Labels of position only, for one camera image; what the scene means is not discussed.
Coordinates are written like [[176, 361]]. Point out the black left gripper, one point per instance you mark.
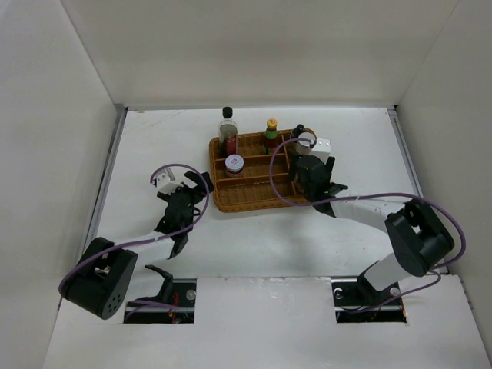
[[197, 193]]

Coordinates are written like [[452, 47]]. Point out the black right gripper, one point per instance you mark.
[[294, 166]]

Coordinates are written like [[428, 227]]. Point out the dark cap pepper bottle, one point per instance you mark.
[[304, 141]]

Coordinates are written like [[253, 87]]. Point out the grey lid sauce jar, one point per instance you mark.
[[234, 166]]

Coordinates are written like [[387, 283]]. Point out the yellow cap sauce bottle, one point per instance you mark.
[[270, 136]]

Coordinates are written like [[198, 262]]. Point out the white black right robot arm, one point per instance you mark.
[[418, 238]]

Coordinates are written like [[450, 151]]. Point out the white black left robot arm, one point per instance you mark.
[[99, 282]]

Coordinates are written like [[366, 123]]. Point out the brown wicker basket tray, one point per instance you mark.
[[263, 181]]

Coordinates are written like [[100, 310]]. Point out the tall black cap bottle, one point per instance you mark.
[[228, 133]]

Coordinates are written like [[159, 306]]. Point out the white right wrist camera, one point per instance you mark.
[[322, 149]]

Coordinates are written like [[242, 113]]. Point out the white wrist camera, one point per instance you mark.
[[165, 182], [322, 149]]

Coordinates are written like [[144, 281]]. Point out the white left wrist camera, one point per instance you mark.
[[165, 182]]

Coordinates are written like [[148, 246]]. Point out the aluminium table edge rail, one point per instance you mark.
[[110, 158]]

